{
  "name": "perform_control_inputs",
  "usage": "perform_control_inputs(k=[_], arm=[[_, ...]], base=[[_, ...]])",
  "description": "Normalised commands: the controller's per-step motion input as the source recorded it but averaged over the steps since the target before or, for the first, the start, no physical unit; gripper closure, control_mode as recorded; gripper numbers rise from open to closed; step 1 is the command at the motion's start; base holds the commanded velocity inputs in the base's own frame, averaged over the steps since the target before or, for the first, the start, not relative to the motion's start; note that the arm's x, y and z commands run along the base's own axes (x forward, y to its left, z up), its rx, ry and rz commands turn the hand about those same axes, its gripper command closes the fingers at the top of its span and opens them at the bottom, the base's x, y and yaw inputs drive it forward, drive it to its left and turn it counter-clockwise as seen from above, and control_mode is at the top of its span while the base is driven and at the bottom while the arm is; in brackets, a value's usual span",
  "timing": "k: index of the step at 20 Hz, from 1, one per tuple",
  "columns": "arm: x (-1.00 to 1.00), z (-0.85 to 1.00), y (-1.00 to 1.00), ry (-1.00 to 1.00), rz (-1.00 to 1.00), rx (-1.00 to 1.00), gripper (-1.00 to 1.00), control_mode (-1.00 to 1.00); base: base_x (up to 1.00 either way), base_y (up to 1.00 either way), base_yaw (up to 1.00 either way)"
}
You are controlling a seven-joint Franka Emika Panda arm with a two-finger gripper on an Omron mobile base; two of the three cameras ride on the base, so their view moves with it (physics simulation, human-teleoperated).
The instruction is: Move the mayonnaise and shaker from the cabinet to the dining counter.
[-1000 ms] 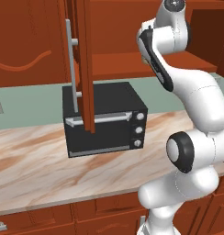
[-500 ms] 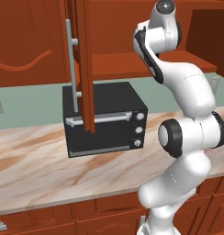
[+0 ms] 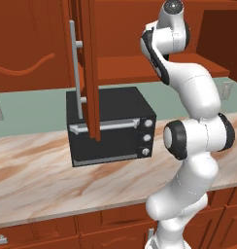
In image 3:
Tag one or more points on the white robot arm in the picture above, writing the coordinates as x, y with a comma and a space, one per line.
195, 136

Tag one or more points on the red-brown base cabinet door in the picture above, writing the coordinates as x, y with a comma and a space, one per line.
114, 238

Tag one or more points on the closed red-brown cabinet door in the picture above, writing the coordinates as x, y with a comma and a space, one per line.
29, 42

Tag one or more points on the red-brown base cabinet run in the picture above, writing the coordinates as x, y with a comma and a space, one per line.
224, 220

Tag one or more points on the black toaster oven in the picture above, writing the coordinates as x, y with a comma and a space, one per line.
117, 103

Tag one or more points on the white toaster oven knob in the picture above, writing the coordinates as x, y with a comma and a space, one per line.
149, 123
147, 137
145, 151

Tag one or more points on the red-brown drawer front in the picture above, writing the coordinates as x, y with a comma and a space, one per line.
123, 215
36, 231

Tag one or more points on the open red-brown wall cabinet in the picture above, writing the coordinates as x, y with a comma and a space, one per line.
127, 35

